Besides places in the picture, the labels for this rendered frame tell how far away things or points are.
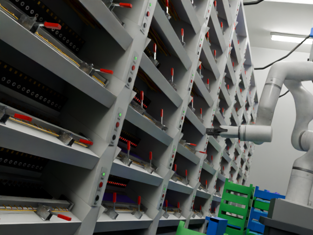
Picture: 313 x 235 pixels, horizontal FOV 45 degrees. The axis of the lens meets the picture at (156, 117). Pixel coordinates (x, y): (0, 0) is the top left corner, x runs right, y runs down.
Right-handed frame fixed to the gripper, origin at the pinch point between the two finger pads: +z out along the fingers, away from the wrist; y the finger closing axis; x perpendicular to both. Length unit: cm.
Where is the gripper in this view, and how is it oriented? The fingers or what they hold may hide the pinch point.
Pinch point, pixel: (210, 131)
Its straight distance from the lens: 205.5
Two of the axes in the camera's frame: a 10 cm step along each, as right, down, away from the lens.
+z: -9.5, -0.3, 3.2
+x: -1.0, 9.7, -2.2
